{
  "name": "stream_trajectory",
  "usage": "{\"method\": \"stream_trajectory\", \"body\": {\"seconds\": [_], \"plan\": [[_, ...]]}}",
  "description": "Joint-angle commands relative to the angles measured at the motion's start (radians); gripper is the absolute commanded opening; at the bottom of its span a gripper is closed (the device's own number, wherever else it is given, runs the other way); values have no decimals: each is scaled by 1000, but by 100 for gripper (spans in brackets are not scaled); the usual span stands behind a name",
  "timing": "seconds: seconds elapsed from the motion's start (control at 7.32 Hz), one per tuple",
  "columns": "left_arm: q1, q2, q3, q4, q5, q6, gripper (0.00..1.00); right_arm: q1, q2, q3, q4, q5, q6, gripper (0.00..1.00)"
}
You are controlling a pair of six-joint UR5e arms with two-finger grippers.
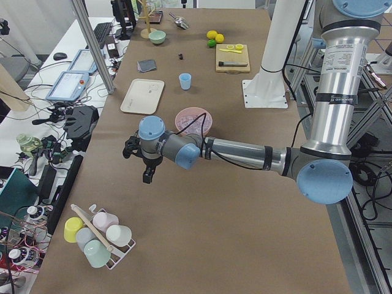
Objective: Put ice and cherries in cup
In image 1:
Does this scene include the green glass jar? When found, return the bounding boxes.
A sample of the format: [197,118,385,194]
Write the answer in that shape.
[16,134,42,157]

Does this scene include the light blue plastic cup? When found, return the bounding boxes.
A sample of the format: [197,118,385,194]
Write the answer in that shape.
[178,73,192,91]

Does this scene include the lemon half near corner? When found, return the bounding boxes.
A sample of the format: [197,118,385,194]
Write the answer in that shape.
[235,43,244,50]

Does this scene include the mint green bowl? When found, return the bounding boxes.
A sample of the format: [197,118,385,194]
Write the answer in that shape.
[148,30,166,45]

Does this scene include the black keyboard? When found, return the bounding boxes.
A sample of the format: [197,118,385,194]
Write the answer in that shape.
[94,22,112,48]

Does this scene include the pink cup in rack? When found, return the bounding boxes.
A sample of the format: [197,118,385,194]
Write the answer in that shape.
[92,211,119,233]

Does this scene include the metal ice scoop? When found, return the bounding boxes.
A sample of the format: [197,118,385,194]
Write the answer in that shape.
[168,12,189,30]

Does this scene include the yellow cup in rack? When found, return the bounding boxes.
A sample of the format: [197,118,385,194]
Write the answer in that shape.
[64,217,84,243]

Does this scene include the grey folded cloth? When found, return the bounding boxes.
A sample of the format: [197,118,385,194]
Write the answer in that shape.
[137,59,157,73]

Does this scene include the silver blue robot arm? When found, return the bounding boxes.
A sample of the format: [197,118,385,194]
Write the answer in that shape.
[137,1,391,205]

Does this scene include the wooden cutting board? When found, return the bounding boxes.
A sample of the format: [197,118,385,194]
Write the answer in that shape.
[216,44,251,73]

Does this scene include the pink bowl of ice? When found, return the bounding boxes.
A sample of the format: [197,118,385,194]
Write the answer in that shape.
[175,107,213,135]

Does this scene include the green lime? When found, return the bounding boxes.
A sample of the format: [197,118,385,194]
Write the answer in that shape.
[207,39,216,48]

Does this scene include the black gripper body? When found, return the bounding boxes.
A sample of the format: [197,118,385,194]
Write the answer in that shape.
[142,153,163,172]

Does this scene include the wooden cup tree stand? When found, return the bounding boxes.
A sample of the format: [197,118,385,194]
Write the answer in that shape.
[138,0,156,39]

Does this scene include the mint cup in rack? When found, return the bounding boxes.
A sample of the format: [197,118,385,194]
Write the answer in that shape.
[83,239,111,268]

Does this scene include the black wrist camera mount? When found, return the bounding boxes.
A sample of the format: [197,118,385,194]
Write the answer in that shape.
[122,135,142,159]

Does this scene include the aluminium frame post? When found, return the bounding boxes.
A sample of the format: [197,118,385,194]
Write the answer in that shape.
[70,0,115,94]

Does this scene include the far blue teach pendant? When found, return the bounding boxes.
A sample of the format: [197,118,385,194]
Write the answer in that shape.
[68,49,97,74]

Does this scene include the whole lemon outer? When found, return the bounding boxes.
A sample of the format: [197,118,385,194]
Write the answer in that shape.
[206,30,218,40]

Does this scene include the yellow plastic knife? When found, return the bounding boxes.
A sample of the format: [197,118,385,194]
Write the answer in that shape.
[219,48,242,54]

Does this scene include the near blue teach pendant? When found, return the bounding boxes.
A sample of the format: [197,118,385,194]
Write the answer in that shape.
[46,70,89,102]

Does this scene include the white wire cup rack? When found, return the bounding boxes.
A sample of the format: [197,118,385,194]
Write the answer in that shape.
[70,204,136,270]

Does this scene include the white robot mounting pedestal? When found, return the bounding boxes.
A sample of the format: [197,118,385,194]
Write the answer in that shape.
[243,0,307,108]

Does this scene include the whole lemon inner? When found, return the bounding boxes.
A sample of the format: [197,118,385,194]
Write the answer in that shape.
[215,34,225,43]

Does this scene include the black framed tray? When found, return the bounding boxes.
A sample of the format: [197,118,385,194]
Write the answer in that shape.
[149,12,163,25]

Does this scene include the white cup in rack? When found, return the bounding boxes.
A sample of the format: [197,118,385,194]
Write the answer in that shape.
[106,225,132,247]

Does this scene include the grey cup in rack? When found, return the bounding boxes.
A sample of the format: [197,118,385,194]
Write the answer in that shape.
[76,227,96,252]

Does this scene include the whole lemon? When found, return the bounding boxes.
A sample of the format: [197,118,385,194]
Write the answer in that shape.
[206,30,218,40]
[215,34,225,43]

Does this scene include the steel muddler black tip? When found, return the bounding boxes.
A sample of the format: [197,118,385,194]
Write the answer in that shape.
[218,61,248,67]

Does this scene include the cream rabbit serving tray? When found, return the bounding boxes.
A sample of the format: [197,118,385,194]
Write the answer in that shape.
[120,78,165,115]

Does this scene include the black computer mouse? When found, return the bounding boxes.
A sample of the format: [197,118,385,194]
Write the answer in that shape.
[53,52,67,61]

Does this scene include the blue teach pendant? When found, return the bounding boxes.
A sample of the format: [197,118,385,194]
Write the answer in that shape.
[46,70,89,102]
[68,49,97,74]

